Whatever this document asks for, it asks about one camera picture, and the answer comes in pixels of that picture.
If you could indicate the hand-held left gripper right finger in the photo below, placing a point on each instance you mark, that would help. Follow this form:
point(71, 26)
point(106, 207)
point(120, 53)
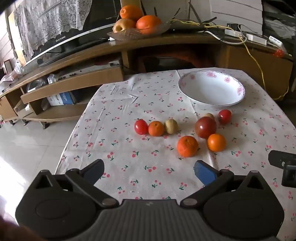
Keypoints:
point(204, 172)

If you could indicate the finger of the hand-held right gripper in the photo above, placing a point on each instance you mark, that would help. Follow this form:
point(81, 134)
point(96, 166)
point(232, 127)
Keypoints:
point(277, 157)

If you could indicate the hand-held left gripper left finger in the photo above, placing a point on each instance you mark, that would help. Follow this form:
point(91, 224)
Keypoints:
point(92, 172)

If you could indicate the large rough mandarin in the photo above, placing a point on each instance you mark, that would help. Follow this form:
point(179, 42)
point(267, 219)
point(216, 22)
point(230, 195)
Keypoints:
point(187, 146)

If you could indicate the smooth round mandarin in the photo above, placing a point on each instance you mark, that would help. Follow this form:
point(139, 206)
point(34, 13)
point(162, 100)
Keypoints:
point(216, 142)

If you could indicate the large dark red tomato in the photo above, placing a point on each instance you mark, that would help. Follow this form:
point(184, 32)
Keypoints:
point(205, 127)

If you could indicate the green-brown kiwi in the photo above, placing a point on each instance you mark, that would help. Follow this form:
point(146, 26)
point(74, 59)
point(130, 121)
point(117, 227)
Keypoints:
point(171, 126)

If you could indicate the small tan fruit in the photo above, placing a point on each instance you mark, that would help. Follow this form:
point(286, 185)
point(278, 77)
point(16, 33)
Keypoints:
point(210, 115)

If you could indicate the small red tomato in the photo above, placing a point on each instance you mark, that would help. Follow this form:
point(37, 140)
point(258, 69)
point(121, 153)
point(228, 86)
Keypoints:
point(224, 116)
point(141, 126)

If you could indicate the small mandarin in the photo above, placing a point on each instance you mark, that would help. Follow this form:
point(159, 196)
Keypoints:
point(156, 128)

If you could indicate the white floral bowl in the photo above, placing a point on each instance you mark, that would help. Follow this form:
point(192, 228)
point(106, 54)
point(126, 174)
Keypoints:
point(210, 89)

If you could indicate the blue and white box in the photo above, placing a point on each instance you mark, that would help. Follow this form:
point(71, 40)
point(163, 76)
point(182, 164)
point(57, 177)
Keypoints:
point(62, 99)

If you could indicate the cherry print tablecloth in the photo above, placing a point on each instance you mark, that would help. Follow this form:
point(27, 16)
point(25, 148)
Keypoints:
point(138, 104)

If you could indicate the silver media player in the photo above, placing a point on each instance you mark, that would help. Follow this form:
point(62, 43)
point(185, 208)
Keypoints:
point(92, 70)

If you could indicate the small red object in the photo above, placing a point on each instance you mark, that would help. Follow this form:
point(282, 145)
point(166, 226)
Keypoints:
point(279, 53)

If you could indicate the white remote control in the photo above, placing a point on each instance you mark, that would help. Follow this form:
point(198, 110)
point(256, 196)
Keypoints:
point(276, 41)

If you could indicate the white power strip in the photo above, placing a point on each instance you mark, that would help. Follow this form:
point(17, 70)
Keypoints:
point(252, 37)

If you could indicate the clear plastic bag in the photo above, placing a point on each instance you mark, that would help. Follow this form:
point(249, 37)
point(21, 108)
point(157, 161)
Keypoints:
point(281, 29)

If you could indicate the wooden television stand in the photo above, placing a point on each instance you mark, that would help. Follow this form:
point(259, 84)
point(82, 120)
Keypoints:
point(161, 46)

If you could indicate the black television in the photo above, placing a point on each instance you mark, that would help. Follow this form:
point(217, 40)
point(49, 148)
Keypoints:
point(69, 39)

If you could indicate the black power adapter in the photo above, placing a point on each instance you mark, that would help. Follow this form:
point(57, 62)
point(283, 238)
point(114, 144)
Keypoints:
point(234, 26)

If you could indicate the glass fruit tray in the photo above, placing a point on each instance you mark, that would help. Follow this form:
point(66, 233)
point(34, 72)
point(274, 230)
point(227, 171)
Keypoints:
point(138, 34)

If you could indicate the black router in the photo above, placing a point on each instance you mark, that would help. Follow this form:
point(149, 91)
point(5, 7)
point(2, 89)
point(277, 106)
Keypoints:
point(192, 26)

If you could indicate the yellow apple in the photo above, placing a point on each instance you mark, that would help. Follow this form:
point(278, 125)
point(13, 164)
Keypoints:
point(123, 25)

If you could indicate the large orange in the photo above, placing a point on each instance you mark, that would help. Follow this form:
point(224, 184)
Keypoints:
point(131, 12)
point(148, 24)

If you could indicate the white lace cloth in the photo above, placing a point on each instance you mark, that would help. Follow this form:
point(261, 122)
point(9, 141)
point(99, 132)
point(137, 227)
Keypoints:
point(46, 20)

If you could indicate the small picture frame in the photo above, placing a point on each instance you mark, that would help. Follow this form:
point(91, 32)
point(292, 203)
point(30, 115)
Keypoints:
point(7, 64)

